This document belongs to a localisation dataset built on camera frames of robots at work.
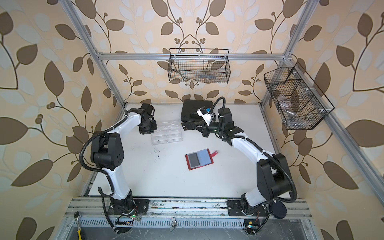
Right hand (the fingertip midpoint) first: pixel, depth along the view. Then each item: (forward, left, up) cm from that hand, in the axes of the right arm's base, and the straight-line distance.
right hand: (193, 126), depth 80 cm
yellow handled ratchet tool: (-37, +58, -20) cm, 72 cm away
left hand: (+8, +28, -13) cm, 32 cm away
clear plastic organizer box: (+8, +18, -17) cm, 26 cm away
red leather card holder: (-9, -3, -22) cm, 24 cm away
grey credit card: (0, +3, +1) cm, 3 cm away
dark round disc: (-38, -41, -21) cm, 60 cm away
